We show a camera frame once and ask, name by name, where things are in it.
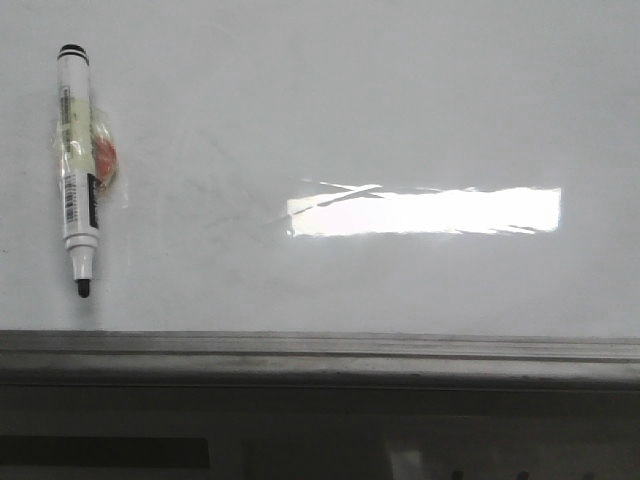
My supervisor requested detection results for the white black whiteboard marker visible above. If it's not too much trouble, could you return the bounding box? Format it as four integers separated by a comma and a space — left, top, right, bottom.
56, 44, 100, 298

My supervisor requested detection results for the white whiteboard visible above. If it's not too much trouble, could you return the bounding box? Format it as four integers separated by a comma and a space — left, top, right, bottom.
1, 1, 639, 338

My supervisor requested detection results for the red round magnet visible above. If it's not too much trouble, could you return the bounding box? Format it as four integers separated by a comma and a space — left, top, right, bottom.
93, 132, 118, 190

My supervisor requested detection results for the grey aluminium whiteboard frame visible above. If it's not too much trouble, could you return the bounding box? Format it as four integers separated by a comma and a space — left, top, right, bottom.
1, 330, 639, 391

